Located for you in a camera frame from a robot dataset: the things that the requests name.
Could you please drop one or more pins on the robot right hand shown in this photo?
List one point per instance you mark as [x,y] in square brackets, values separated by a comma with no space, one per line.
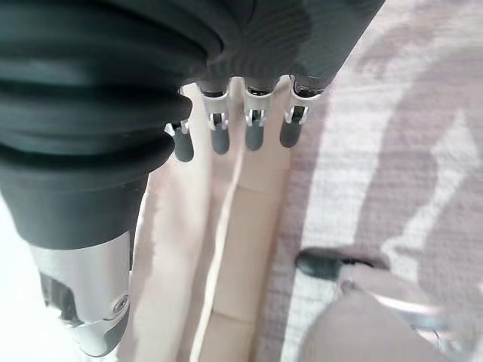
[113,75]

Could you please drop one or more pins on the robot silver leg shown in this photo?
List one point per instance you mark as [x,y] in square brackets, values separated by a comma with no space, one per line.
[351,328]

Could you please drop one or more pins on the grey white patterned rug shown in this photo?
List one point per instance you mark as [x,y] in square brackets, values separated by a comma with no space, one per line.
[377,158]

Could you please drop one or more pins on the robot dark foot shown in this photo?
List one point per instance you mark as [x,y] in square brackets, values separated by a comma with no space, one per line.
[317,264]

